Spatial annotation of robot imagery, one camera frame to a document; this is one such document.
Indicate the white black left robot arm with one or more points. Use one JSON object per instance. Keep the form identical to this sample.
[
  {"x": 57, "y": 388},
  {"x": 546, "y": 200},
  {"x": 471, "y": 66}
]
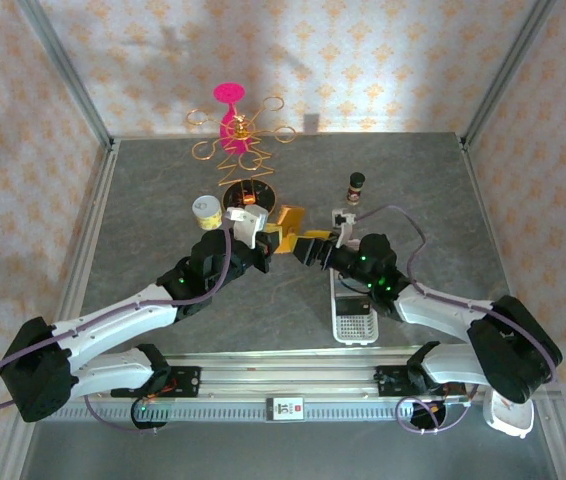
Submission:
[{"x": 113, "y": 320}]

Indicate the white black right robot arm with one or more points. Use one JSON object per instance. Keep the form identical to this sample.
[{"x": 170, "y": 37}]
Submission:
[{"x": 438, "y": 315}]

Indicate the yellow tin can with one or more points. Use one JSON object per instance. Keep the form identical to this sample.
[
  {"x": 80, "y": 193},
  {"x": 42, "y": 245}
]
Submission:
[{"x": 208, "y": 217}]

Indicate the small spice bottle black cap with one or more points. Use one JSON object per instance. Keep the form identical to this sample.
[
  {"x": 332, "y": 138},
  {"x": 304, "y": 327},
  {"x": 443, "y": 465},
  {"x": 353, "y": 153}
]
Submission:
[{"x": 356, "y": 187}]

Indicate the white plastic mesh basket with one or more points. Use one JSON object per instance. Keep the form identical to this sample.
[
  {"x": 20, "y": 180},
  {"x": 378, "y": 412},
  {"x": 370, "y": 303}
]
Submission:
[{"x": 358, "y": 330}]

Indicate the pink plastic stemmed glass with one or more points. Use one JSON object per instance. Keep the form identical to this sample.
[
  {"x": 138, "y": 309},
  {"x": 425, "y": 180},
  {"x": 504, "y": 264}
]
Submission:
[{"x": 229, "y": 93}]

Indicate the white label tag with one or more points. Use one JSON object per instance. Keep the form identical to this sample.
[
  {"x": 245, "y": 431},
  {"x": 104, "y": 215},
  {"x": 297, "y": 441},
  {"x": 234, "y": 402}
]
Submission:
[{"x": 285, "y": 409}]

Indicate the white square alarm clock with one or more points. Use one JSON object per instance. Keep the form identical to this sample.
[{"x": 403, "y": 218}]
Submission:
[{"x": 508, "y": 422}]

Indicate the aluminium table edge rail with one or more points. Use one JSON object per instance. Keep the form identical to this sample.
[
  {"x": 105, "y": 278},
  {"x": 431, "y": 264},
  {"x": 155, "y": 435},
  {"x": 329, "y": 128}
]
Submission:
[
  {"x": 93, "y": 225},
  {"x": 491, "y": 225}
]

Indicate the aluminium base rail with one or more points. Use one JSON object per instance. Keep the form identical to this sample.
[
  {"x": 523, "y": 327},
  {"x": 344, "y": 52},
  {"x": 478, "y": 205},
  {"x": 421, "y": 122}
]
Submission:
[{"x": 288, "y": 372}]

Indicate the aluminium frame post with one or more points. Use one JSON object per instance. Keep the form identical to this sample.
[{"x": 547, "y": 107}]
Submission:
[
  {"x": 507, "y": 70},
  {"x": 66, "y": 70}
]

